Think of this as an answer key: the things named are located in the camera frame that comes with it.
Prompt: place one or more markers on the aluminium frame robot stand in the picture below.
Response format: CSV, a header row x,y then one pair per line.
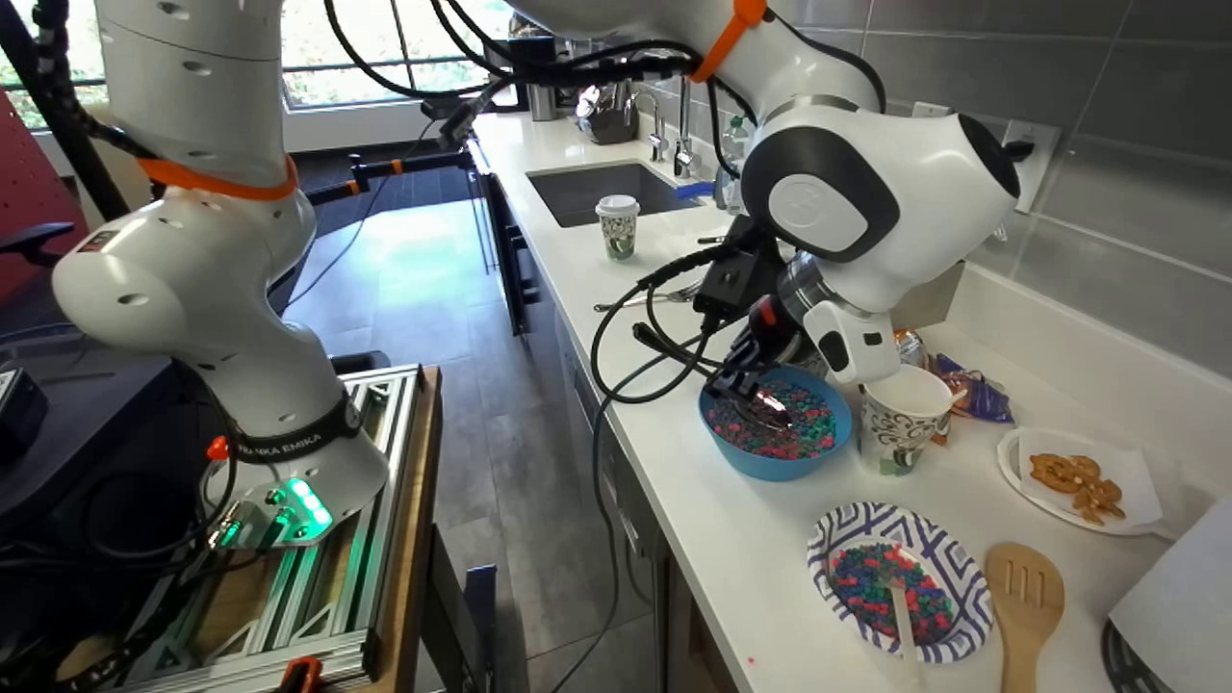
x,y
390,512

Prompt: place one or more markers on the blue white patterned paper bowl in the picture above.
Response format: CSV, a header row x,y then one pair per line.
x,y
943,544

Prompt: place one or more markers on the white wall outlet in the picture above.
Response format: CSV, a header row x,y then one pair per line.
x,y
1041,185

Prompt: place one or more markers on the black low bench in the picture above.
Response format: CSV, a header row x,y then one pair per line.
x,y
386,163

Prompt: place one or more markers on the blue floral bowl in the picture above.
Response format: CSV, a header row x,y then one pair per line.
x,y
795,443

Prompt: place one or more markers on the white plastic spoon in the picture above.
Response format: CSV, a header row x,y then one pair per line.
x,y
901,620

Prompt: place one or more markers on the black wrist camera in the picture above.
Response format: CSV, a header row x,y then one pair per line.
x,y
736,287

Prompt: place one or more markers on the metal faucet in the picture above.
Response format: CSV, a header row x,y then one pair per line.
x,y
674,138

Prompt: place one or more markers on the window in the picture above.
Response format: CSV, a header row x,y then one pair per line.
x,y
370,77

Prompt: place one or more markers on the black box device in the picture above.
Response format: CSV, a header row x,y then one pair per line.
x,y
21,408

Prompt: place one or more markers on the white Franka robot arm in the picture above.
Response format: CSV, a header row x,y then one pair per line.
x,y
194,292

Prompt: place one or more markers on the floral paper cup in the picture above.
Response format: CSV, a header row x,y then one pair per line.
x,y
900,435

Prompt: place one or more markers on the large white appliance black base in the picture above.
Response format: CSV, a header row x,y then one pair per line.
x,y
1187,603

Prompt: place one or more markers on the dark base cabinet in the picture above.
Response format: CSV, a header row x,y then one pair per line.
x,y
510,254

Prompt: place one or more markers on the wooden slotted spatula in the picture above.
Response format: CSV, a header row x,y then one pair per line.
x,y
1026,639

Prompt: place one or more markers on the blue sponge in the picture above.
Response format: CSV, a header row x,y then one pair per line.
x,y
694,194

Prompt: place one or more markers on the orange snack bag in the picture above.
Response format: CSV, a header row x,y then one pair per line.
x,y
913,348

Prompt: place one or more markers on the kitchen sink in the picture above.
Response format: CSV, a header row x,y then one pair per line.
x,y
580,194

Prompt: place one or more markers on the red chair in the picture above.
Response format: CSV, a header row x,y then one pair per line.
x,y
32,194

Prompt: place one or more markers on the purple snack bag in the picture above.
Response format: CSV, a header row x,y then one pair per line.
x,y
985,392

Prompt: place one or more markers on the dark utensil holder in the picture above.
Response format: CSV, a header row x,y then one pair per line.
x,y
610,115

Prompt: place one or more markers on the white green coffee cup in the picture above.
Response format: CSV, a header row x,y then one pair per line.
x,y
619,233

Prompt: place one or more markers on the white plate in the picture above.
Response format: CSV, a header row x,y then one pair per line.
x,y
1013,475

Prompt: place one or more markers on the pretzel pile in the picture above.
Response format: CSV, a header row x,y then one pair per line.
x,y
1078,486

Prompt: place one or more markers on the colourful candy pile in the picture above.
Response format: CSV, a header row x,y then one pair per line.
x,y
870,579

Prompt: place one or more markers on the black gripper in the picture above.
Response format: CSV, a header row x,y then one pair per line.
x,y
791,319

